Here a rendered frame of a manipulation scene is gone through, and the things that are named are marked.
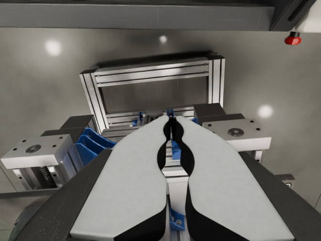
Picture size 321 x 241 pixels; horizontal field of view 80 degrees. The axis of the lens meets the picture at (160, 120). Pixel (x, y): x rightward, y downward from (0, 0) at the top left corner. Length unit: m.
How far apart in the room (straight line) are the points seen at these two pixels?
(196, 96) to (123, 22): 0.91
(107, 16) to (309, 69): 1.50
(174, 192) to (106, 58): 1.06
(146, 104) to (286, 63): 0.99
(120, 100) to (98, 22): 0.89
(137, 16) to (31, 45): 1.27
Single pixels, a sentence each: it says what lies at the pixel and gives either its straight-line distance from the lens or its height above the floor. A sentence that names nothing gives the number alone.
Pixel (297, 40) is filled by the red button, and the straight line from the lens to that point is 0.63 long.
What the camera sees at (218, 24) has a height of 0.95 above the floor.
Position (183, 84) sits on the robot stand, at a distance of 1.20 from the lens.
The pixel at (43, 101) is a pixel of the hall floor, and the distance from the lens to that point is 1.73.
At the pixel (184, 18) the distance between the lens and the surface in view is 0.40.
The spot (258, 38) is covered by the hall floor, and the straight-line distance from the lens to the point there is 1.48.
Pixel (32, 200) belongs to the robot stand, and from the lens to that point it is 0.59.
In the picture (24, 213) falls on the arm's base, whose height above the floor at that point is 1.05.
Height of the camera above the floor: 1.34
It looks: 61 degrees down
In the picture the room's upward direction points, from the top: 178 degrees counter-clockwise
